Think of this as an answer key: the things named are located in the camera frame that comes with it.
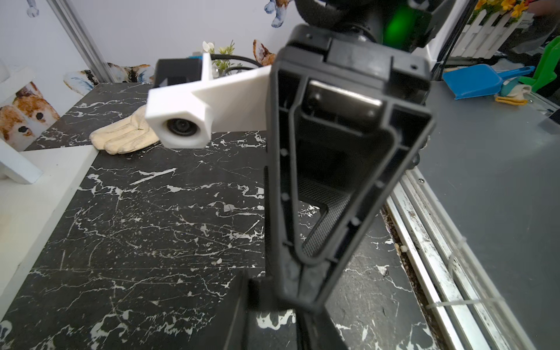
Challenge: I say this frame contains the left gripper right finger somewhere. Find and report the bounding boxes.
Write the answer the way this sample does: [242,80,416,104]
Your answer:
[296,306,348,350]

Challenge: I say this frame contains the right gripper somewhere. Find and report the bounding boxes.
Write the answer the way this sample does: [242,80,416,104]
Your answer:
[279,25,431,83]

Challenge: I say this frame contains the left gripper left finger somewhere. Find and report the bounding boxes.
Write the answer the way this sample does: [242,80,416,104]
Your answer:
[191,273,249,349]

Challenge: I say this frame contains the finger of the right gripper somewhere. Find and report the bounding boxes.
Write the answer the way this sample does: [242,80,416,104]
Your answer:
[265,45,435,312]

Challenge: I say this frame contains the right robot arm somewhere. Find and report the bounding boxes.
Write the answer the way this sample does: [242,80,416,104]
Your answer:
[265,1,454,313]

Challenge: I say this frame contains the small potted white flower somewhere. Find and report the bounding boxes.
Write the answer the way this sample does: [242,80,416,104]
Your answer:
[202,40,235,78]

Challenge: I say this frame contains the blue plastic dustpan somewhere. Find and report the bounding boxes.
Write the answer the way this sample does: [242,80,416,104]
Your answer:
[442,64,535,100]

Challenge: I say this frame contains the white picket fence flowers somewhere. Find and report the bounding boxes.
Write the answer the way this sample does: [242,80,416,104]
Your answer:
[450,0,534,60]

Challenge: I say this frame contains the beige work glove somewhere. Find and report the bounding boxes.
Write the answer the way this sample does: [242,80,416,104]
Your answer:
[90,105,159,155]

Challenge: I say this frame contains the green plastic object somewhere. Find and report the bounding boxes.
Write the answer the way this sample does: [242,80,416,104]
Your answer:
[519,36,559,92]

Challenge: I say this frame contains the white tiered display shelf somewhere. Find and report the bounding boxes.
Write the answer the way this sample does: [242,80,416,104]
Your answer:
[0,65,99,316]

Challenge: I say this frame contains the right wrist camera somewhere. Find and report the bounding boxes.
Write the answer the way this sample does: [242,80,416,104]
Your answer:
[145,53,271,149]

